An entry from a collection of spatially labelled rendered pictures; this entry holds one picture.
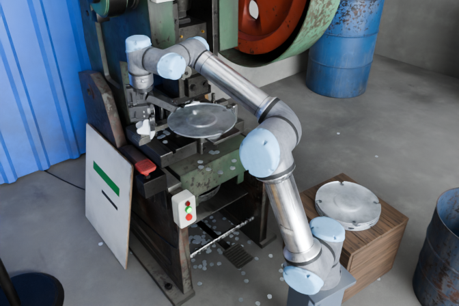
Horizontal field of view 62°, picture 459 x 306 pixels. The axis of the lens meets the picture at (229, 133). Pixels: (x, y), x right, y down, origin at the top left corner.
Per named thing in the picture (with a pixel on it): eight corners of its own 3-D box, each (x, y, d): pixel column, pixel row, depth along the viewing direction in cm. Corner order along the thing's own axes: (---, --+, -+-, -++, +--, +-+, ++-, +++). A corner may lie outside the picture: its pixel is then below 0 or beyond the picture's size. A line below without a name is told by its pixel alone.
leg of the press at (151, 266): (196, 294, 179) (184, 130, 131) (175, 309, 173) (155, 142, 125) (110, 195, 239) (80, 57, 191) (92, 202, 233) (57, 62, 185)
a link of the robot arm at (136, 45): (138, 44, 110) (118, 38, 113) (142, 79, 116) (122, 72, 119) (158, 37, 115) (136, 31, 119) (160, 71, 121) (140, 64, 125)
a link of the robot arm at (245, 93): (320, 116, 113) (197, 24, 123) (305, 132, 105) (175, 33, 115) (302, 141, 121) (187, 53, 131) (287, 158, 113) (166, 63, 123)
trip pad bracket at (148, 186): (171, 210, 152) (166, 171, 142) (149, 221, 147) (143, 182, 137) (162, 202, 156) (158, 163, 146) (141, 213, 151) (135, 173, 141)
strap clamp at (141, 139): (173, 132, 167) (171, 111, 162) (138, 146, 158) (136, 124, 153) (166, 127, 171) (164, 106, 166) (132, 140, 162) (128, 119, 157)
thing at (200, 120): (193, 146, 144) (193, 145, 144) (154, 117, 163) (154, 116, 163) (250, 121, 160) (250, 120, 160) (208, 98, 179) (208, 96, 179)
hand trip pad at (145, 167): (159, 182, 141) (157, 165, 137) (145, 188, 138) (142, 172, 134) (149, 173, 146) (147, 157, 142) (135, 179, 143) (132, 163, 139)
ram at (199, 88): (215, 91, 160) (214, 20, 144) (185, 102, 152) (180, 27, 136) (191, 78, 171) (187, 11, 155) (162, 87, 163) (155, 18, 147)
